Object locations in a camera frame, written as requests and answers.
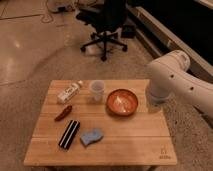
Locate orange ceramic bowl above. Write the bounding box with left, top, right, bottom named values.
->
left=106, top=89, right=138, bottom=116

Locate wooden table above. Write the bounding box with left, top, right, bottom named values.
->
left=24, top=80, right=177, bottom=167

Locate black office chair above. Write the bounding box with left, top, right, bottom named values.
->
left=76, top=0, right=128, bottom=61

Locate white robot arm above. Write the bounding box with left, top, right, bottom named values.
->
left=146, top=50, right=213, bottom=117

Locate white plastic bottle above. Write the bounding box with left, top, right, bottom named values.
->
left=57, top=80, right=83, bottom=104

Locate black and white eraser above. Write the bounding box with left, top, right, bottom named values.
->
left=58, top=120, right=80, bottom=150

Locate translucent plastic cup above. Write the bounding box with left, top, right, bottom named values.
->
left=89, top=80, right=105, bottom=102

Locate small black box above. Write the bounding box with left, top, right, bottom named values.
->
left=121, top=25, right=135, bottom=38

